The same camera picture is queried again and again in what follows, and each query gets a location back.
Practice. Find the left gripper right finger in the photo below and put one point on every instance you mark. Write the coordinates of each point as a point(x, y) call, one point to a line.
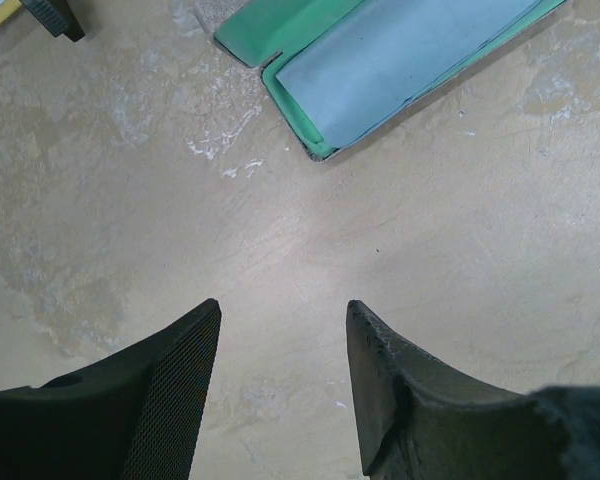
point(419, 418)

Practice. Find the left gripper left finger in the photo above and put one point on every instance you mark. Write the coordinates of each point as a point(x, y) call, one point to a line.
point(133, 415)

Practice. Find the green lined glasses case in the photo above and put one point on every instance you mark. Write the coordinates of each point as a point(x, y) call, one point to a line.
point(266, 35)

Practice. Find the light blue cleaning cloth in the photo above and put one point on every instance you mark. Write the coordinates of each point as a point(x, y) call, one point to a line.
point(383, 55)

